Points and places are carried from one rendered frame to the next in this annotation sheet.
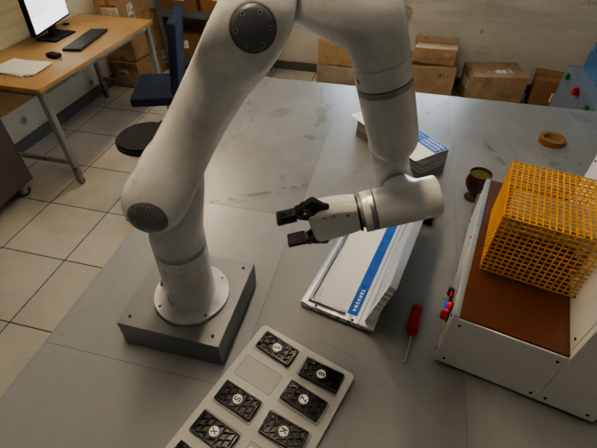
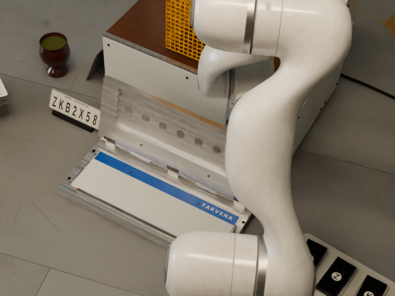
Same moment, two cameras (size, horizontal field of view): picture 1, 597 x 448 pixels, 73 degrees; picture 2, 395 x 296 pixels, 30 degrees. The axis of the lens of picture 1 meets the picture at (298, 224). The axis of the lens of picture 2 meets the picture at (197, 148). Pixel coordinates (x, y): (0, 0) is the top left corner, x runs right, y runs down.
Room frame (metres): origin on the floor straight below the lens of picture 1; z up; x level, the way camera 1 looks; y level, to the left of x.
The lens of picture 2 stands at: (0.72, 0.88, 2.34)
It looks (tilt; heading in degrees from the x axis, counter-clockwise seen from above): 49 degrees down; 271
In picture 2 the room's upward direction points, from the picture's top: 4 degrees clockwise
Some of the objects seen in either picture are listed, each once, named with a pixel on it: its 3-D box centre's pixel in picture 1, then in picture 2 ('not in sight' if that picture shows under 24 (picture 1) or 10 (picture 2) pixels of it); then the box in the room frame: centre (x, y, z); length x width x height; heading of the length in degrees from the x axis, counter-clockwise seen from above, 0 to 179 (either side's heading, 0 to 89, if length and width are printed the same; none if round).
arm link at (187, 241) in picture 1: (173, 195); (220, 291); (0.68, 0.27, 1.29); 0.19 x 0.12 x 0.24; 178
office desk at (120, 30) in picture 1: (81, 92); not in sight; (3.13, 1.76, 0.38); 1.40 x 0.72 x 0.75; 166
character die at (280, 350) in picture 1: (276, 348); not in sight; (0.53, 0.05, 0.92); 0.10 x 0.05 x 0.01; 55
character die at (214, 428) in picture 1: (214, 432); not in sight; (0.33, 0.18, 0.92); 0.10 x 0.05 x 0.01; 57
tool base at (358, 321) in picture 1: (363, 260); (156, 197); (0.83, -0.20, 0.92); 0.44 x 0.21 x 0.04; 154
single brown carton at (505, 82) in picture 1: (490, 84); not in sight; (3.76, -1.85, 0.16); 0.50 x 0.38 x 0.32; 86
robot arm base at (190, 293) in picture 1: (186, 270); not in sight; (0.65, 0.27, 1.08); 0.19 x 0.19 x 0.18
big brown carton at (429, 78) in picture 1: (424, 76); not in sight; (3.93, -1.24, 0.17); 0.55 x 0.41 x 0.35; 76
